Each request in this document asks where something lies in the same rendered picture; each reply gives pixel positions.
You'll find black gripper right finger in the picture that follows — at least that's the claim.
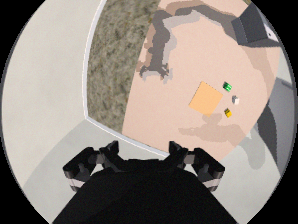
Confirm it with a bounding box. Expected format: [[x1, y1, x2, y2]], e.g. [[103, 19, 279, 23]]
[[153, 141, 225, 192]]

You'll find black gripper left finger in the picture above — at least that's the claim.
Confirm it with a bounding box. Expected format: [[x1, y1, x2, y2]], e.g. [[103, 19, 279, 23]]
[[63, 140, 134, 192]]

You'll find orange flat mat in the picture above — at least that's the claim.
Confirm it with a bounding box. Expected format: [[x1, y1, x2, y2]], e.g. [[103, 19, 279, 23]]
[[188, 81, 223, 117]]

